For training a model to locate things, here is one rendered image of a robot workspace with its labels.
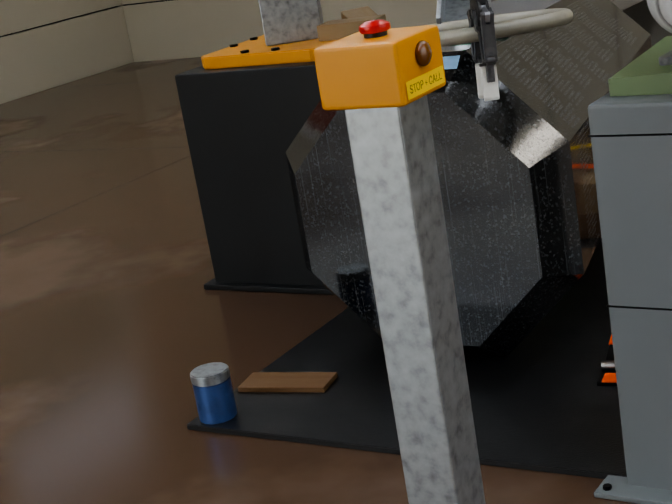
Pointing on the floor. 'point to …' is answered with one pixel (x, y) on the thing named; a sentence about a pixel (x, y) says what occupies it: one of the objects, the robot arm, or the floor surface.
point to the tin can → (213, 393)
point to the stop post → (408, 252)
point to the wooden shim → (288, 382)
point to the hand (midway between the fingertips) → (487, 82)
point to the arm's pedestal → (638, 282)
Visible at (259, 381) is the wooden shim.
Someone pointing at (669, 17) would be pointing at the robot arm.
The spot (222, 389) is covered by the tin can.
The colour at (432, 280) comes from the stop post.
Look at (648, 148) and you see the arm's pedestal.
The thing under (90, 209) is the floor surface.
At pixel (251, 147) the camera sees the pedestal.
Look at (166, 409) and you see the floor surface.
